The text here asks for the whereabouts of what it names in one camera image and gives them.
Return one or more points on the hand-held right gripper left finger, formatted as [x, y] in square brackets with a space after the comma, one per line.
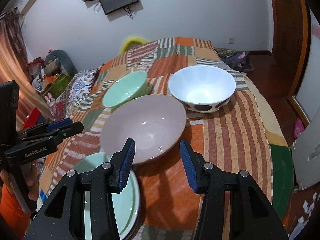
[126, 165]

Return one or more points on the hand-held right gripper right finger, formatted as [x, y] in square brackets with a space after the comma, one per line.
[188, 167]

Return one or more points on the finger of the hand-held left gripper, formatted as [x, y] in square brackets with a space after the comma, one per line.
[72, 128]
[60, 124]

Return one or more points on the green plate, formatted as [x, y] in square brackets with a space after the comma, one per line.
[92, 161]

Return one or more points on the pink bowl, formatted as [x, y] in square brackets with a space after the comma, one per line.
[145, 125]

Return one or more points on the green bowl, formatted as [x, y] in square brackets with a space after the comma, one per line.
[125, 87]

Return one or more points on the white bowl with dark spots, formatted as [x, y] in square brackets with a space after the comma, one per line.
[200, 87]

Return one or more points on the person's left hand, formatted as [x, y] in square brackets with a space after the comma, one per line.
[33, 182]

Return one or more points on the red box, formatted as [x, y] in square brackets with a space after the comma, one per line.
[32, 117]

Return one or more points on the orange striped curtain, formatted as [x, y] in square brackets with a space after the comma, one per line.
[15, 85]

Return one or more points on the striped patchwork blanket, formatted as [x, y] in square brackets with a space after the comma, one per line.
[225, 142]

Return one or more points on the floral patterned quilt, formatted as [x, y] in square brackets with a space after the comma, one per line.
[80, 85]

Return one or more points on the grey plush toy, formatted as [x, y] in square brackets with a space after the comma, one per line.
[63, 57]

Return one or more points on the brown patterned curtain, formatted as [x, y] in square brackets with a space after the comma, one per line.
[11, 35]

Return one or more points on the colourful cartoon blanket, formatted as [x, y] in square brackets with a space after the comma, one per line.
[277, 167]

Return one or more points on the yellow foam tube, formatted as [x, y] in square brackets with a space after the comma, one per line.
[130, 41]

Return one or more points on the pink slipper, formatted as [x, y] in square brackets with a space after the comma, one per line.
[299, 128]

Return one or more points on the white plastic cabinet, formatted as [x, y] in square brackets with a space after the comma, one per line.
[307, 165]

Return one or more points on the purple backpack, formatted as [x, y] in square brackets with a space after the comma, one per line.
[237, 57]

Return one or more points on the wardrobe with heart print doors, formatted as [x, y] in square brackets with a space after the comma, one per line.
[308, 80]

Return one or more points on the brown wooden door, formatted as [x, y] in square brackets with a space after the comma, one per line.
[287, 30]

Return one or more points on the white wall socket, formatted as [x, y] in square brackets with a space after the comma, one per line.
[231, 40]

